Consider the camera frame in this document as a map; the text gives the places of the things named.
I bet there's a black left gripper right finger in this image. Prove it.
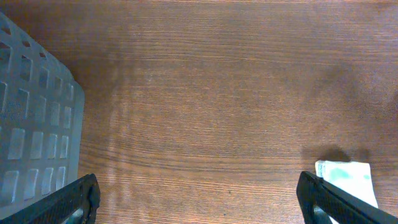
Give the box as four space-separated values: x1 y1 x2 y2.
296 171 397 224

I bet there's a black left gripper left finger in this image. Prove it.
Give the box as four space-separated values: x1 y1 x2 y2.
1 174 100 223

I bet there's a small teal tissue pack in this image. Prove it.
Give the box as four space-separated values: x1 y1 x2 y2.
315 161 378 208

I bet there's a grey plastic mesh basket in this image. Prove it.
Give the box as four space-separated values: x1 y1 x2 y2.
1 16 85 218

